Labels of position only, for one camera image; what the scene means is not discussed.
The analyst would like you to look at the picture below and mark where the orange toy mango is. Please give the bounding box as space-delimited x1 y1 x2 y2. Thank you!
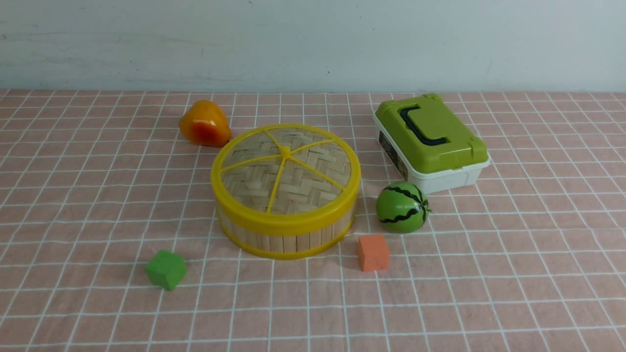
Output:
179 100 232 148

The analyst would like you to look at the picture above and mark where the green lidded white storage box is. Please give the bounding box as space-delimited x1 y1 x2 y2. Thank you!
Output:
374 93 492 194

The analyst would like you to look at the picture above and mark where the bamboo steamer basket base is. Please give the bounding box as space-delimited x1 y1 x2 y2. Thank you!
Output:
216 205 357 260

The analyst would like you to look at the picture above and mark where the green foam cube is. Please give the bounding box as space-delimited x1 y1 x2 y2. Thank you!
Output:
145 249 187 291

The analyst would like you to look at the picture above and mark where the orange foam cube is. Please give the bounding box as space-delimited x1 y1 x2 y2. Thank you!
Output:
357 234 390 272

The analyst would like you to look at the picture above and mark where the green toy watermelon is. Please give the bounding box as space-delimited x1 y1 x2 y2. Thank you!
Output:
376 182 432 234

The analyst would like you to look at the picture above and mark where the yellow woven bamboo steamer lid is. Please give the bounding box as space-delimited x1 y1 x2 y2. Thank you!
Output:
211 123 361 236

